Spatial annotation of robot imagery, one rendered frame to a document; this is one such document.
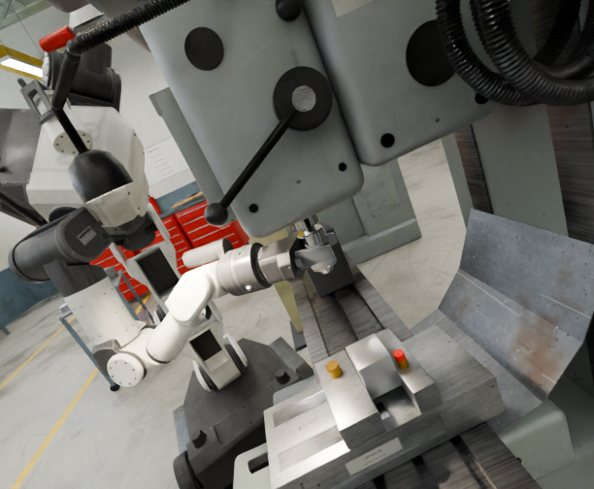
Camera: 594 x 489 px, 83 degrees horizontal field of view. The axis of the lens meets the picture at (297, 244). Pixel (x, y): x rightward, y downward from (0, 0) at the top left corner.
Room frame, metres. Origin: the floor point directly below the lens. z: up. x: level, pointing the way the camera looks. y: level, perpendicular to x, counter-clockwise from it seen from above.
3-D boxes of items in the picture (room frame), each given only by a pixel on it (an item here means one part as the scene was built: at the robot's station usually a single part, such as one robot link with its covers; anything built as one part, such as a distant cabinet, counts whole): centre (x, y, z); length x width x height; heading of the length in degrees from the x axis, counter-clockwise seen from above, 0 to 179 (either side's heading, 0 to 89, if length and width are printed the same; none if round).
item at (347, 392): (0.42, 0.03, 1.04); 0.15 x 0.06 x 0.04; 2
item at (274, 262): (0.58, 0.06, 1.23); 0.13 x 0.12 x 0.10; 158
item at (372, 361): (0.43, -0.03, 1.06); 0.06 x 0.05 x 0.06; 2
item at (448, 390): (0.42, 0.00, 1.00); 0.35 x 0.15 x 0.11; 92
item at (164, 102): (0.55, 0.08, 1.45); 0.04 x 0.04 x 0.21; 89
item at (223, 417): (1.24, 0.51, 0.59); 0.64 x 0.52 x 0.33; 19
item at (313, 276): (1.02, -0.05, 1.05); 0.22 x 0.12 x 0.20; 2
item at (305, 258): (0.52, -0.02, 1.23); 0.06 x 0.02 x 0.03; 68
